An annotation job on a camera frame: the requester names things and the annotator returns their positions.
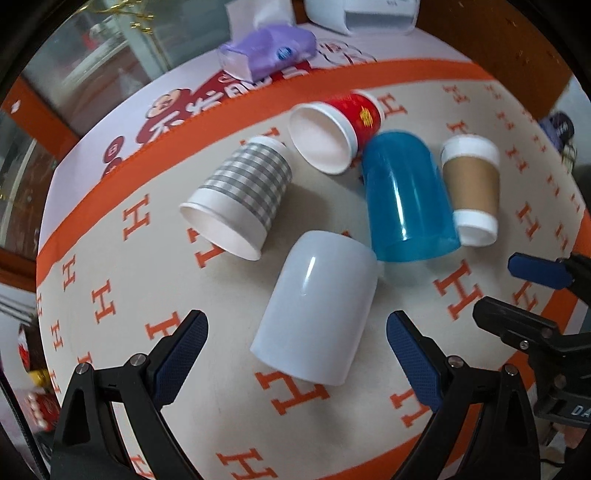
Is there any brown sleeve paper cup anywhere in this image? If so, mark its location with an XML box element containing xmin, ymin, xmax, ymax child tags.
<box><xmin>441</xmin><ymin>134</ymin><xmax>501</xmax><ymax>247</ymax></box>

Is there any blue translucent plastic cup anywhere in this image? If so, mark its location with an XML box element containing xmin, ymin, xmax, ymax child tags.
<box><xmin>362</xmin><ymin>131</ymin><xmax>461</xmax><ymax>263</ymax></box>

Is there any white plastic cup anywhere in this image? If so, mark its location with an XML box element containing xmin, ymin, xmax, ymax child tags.
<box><xmin>250</xmin><ymin>231</ymin><xmax>379</xmax><ymax>386</ymax></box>

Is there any grey plaid paper cup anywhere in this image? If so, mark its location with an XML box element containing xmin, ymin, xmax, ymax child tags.
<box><xmin>179</xmin><ymin>136</ymin><xmax>294</xmax><ymax>261</ymax></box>

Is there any red paper cup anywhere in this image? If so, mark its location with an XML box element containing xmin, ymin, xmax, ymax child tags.
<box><xmin>287</xmin><ymin>90</ymin><xmax>385</xmax><ymax>175</ymax></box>

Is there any orange beige H blanket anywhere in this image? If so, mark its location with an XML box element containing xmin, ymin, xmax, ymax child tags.
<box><xmin>36</xmin><ymin>59</ymin><xmax>590</xmax><ymax>479</ymax></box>

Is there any white appliance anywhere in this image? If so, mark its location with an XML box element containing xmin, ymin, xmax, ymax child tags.
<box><xmin>304</xmin><ymin>0</ymin><xmax>420</xmax><ymax>36</ymax></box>

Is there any white red printed tablecloth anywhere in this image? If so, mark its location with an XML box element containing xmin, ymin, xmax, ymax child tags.
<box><xmin>49</xmin><ymin>22</ymin><xmax>472</xmax><ymax>204</ymax></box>

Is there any purple tissue pack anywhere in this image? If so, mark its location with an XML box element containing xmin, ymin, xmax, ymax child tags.
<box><xmin>218</xmin><ymin>0</ymin><xmax>317</xmax><ymax>83</ymax></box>

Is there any glass cabinet with orange frame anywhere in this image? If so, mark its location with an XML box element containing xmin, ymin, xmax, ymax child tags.
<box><xmin>1</xmin><ymin>1</ymin><xmax>230</xmax><ymax>260</ymax></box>

